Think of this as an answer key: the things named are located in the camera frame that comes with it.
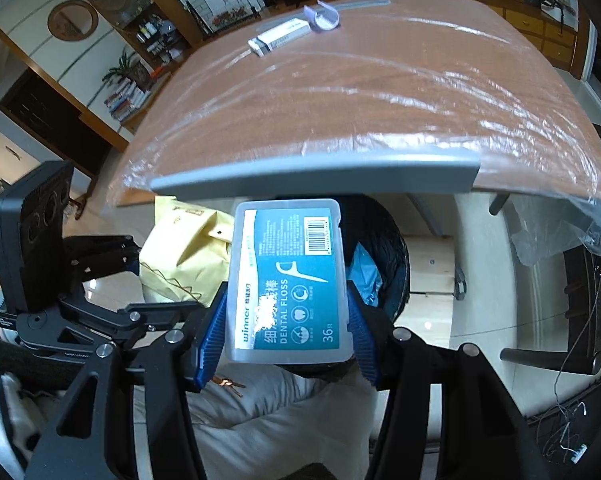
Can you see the black chair leg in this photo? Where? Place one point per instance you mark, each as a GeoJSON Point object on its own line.
{"type": "Point", "coordinates": [545, 360]}

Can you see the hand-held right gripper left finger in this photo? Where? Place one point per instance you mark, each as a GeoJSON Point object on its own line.
{"type": "Point", "coordinates": [213, 330]}

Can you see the stack of books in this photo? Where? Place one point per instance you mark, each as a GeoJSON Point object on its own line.
{"type": "Point", "coordinates": [125, 100]}

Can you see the white cloth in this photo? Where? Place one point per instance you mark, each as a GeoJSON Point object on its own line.
{"type": "Point", "coordinates": [280, 410]}

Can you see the grey table edge rail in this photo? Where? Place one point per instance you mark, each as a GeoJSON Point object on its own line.
{"type": "Point", "coordinates": [330, 170]}

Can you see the lavender hair roller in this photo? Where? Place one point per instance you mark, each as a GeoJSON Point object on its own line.
{"type": "Point", "coordinates": [325, 20]}

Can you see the green potted plant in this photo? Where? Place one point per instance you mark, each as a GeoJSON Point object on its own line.
{"type": "Point", "coordinates": [125, 65]}

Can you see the round wooden wall plaque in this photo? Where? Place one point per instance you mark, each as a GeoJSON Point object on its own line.
{"type": "Point", "coordinates": [73, 20]}

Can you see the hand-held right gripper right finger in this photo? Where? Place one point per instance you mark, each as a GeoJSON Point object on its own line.
{"type": "Point", "coordinates": [363, 340]}

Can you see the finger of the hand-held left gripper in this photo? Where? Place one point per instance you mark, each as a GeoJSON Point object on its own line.
{"type": "Point", "coordinates": [110, 252]}
{"type": "Point", "coordinates": [150, 317]}

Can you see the teal dental floss box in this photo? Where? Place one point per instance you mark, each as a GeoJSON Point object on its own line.
{"type": "Point", "coordinates": [290, 280]}

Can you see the bird picture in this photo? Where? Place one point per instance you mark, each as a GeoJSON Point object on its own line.
{"type": "Point", "coordinates": [230, 0]}

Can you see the black trash bin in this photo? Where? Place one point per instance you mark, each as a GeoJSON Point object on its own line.
{"type": "Point", "coordinates": [385, 250]}

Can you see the blue face mask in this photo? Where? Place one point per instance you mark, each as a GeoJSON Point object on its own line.
{"type": "Point", "coordinates": [365, 272]}

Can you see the white toothpaste box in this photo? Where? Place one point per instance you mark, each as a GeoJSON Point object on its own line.
{"type": "Point", "coordinates": [280, 36]}

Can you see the group of small bottles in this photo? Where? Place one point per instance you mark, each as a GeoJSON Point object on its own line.
{"type": "Point", "coordinates": [153, 35]}

